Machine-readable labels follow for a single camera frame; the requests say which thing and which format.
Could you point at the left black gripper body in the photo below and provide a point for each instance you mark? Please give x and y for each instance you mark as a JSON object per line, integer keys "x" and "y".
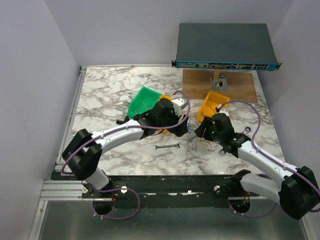
{"x": 172, "y": 119}

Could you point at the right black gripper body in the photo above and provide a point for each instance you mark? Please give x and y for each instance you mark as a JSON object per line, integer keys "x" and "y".
{"x": 210, "y": 133}

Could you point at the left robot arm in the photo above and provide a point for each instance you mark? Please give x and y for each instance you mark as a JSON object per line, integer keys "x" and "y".
{"x": 84, "y": 151}

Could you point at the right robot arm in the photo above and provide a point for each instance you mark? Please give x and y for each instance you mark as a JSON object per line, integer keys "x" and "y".
{"x": 295, "y": 189}

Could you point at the yellow bin beside green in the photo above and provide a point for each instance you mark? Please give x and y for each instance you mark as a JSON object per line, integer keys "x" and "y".
{"x": 164, "y": 131}

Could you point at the open-end silver wrench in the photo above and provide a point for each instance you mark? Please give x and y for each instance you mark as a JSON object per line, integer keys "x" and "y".
{"x": 176, "y": 145}

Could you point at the green plastic bin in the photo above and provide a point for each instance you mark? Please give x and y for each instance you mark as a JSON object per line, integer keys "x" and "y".
{"x": 145, "y": 100}

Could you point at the yellow bin right side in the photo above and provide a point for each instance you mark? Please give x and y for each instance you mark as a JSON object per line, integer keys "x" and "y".
{"x": 208, "y": 107}

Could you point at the wooden board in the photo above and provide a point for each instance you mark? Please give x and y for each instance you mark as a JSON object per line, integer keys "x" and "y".
{"x": 235, "y": 85}

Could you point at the black T-shaped tool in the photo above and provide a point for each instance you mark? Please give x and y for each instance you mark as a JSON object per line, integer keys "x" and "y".
{"x": 120, "y": 122}

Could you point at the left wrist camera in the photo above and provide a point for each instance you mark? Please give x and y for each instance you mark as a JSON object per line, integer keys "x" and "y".
{"x": 179, "y": 104}

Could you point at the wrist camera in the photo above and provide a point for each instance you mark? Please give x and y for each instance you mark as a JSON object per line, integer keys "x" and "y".
{"x": 179, "y": 104}
{"x": 221, "y": 110}

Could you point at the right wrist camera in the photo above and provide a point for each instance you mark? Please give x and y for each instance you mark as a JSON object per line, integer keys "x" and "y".
{"x": 221, "y": 110}

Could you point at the ratchet ring wrench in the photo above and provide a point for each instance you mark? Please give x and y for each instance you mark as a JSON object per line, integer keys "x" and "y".
{"x": 247, "y": 130}

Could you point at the grey stand bracket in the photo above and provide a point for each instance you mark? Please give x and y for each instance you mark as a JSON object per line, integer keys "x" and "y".
{"x": 218, "y": 82}

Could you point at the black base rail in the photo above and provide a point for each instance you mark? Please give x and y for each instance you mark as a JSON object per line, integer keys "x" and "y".
{"x": 155, "y": 191}

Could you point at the network switch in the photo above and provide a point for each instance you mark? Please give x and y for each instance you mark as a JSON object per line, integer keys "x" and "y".
{"x": 225, "y": 46}

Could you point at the aluminium frame rail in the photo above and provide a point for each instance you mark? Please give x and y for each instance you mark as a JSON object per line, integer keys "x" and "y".
{"x": 55, "y": 167}

